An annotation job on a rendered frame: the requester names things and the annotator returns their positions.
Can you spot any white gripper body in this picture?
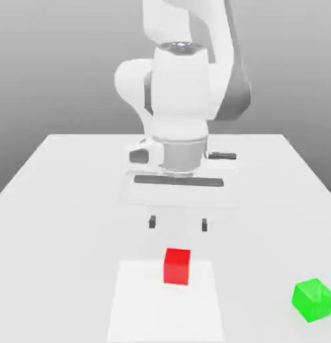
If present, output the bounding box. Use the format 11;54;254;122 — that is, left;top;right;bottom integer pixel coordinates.
119;165;241;209

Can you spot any small green cube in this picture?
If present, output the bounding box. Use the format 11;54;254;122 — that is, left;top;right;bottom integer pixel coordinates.
291;277;331;324

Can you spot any small red cube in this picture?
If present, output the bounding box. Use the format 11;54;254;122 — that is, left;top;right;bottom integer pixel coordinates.
163;247;192;287

